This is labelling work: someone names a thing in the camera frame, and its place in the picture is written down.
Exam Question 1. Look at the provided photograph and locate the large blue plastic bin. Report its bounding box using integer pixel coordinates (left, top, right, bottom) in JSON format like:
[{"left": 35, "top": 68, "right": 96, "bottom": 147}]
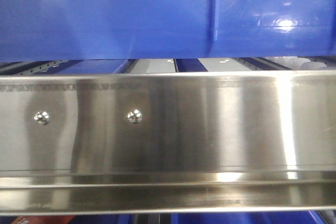
[{"left": 1, "top": 0, "right": 335, "bottom": 62}]

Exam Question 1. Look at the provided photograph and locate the right steel screw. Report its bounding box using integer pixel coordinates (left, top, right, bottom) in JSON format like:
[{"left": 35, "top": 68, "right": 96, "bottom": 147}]
[{"left": 127, "top": 109, "right": 143, "bottom": 124}]

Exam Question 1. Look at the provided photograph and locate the steel screw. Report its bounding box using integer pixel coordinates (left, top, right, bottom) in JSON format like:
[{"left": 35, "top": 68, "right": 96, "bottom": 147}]
[
  {"left": 34, "top": 111, "right": 50, "bottom": 125},
  {"left": 127, "top": 109, "right": 143, "bottom": 124}
]

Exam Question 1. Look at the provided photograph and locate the steel rack front beam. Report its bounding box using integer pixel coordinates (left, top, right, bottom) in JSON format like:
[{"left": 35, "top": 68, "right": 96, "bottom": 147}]
[{"left": 1, "top": 70, "right": 335, "bottom": 215}]

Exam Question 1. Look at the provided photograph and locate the left steel screw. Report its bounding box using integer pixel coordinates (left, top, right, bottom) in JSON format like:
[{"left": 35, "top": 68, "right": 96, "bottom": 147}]
[{"left": 34, "top": 111, "right": 50, "bottom": 125}]

